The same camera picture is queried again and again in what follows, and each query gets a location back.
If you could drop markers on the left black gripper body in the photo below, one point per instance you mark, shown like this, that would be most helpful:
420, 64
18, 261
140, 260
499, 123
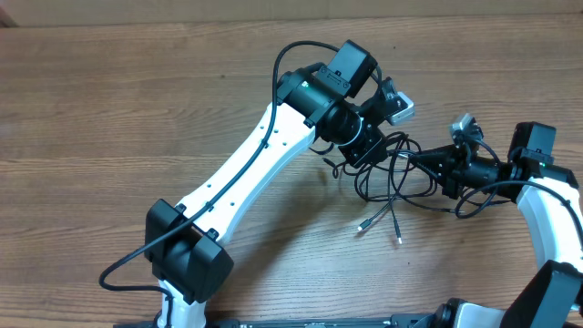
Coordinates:
367, 140

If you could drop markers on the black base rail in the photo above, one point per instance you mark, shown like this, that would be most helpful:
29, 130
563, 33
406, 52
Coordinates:
319, 322

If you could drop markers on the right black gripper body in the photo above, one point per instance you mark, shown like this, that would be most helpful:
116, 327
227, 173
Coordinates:
457, 174

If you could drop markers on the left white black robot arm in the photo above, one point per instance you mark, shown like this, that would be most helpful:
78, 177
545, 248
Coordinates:
343, 102

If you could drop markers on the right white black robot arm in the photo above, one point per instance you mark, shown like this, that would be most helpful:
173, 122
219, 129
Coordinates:
545, 194

